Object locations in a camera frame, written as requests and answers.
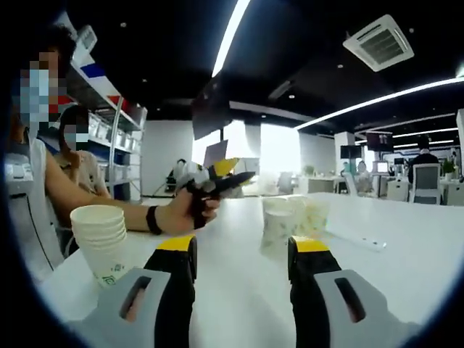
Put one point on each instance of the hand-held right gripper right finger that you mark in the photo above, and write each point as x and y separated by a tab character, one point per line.
311	311

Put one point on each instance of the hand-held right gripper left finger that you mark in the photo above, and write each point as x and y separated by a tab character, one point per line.
170	308

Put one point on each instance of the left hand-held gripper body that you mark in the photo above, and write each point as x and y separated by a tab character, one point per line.
199	177

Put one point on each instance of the cluster of paper cups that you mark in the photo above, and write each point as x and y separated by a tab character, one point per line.
279	224

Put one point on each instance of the stack of nested paper cups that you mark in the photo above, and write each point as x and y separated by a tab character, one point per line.
101	235

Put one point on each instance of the person's left hand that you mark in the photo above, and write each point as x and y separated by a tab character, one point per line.
177	217

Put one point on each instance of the reddish desk monitor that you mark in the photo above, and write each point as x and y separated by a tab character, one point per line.
216	152

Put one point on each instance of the large hanging black monitor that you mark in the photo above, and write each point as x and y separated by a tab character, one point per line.
210	112

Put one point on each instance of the black wristband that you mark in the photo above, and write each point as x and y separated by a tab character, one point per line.
154	220

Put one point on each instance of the white table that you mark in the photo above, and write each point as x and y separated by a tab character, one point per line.
380	282

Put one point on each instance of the metal storage shelving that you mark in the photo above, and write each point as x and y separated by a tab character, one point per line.
123	145

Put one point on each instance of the white square pillar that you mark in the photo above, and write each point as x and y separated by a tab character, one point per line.
348	145

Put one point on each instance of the small black monitor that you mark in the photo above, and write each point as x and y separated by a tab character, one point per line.
349	151

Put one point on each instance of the long curved ceiling light strip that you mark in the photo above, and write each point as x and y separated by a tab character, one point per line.
228	36

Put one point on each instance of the hanging dark display screen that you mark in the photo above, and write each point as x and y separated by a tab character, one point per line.
378	140

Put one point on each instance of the grey mesh office chair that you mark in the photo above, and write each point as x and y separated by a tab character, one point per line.
427	183

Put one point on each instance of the grey worn chest device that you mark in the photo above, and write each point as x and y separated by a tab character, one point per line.
18	174

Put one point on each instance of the person's head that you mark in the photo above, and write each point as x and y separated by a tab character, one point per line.
65	40

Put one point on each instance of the ceiling air conditioner unit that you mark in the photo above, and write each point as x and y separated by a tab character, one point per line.
378	43

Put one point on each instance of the potted green plant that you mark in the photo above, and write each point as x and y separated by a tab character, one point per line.
448	168

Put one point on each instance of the white wall unit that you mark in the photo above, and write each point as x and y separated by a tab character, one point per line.
87	38

